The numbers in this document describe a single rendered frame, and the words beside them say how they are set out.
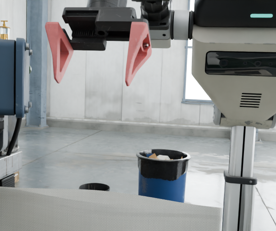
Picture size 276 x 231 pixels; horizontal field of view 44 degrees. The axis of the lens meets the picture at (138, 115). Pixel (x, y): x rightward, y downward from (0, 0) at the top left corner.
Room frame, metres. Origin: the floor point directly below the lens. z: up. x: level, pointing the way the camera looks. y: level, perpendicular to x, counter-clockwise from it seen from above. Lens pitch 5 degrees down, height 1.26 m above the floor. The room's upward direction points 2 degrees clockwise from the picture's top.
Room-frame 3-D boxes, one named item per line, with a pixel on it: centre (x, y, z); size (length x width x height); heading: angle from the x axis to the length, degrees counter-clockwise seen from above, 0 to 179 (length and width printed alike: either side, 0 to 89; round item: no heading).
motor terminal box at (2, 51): (0.43, 0.18, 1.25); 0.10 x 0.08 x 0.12; 15
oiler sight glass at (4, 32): (0.87, 0.34, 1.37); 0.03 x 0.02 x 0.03; 80
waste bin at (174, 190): (2.97, -0.24, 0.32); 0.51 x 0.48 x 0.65; 170
